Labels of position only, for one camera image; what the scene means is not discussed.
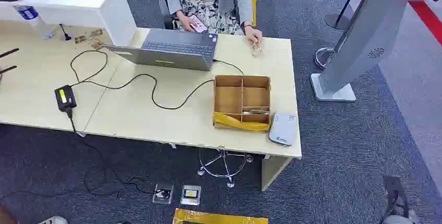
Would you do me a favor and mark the person's left hand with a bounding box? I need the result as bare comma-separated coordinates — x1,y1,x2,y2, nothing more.
244,24,263,46

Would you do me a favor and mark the yellow floor tape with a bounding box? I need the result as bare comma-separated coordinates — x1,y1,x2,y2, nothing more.
172,208,269,224

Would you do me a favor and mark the wooden divided box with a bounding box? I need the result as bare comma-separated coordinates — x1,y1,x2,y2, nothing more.
212,74,272,133

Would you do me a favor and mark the chrome round stanchion base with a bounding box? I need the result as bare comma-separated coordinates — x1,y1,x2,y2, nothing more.
314,46,338,70

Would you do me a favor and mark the small black stand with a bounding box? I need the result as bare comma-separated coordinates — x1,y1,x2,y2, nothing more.
58,23,72,42

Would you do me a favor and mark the grey laptop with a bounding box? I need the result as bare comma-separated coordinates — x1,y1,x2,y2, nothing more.
102,28,219,72

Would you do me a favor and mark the white card reader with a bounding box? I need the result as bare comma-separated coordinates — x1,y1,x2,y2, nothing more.
267,110,299,147

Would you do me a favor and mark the pink smartphone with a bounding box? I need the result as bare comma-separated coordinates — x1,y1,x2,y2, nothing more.
189,14,209,34

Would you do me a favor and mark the person's right hand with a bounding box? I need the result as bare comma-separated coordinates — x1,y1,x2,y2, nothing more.
177,11,198,33

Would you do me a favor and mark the white cabinet box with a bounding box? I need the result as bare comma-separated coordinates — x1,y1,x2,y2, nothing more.
0,0,138,47

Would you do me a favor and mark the grey kiosk stand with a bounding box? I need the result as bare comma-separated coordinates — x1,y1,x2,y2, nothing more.
309,0,442,103

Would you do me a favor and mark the black laptop charger cable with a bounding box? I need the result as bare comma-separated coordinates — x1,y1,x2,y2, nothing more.
69,49,245,110

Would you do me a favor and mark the printed card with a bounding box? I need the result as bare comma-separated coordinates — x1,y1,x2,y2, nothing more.
241,108,271,116
250,40,263,58

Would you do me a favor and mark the yellow tape strip on box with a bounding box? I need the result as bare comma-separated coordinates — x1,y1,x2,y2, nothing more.
212,111,271,133

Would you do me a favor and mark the chrome chair base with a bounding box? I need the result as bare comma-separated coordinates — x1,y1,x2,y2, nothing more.
196,148,254,189

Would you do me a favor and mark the red barrier belt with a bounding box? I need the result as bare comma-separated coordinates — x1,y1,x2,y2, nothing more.
409,0,442,46

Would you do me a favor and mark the clear water bottle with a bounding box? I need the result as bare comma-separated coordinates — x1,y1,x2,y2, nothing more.
14,5,56,41

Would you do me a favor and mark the black stanchion with round base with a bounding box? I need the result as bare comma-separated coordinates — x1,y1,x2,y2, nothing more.
323,0,366,31

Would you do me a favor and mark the black mains cable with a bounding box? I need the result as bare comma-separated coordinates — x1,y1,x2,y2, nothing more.
0,109,155,200

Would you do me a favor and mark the steel floor socket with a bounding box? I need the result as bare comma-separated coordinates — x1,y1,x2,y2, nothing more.
180,184,202,206
152,183,175,205

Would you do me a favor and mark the pale desk leg panel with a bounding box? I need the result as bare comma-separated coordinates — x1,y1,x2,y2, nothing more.
261,155,293,192

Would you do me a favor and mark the black power adapter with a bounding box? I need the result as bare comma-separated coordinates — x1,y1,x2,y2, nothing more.
54,84,78,113

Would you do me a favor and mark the white shoe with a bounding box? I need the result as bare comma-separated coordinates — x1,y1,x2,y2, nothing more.
37,216,69,224

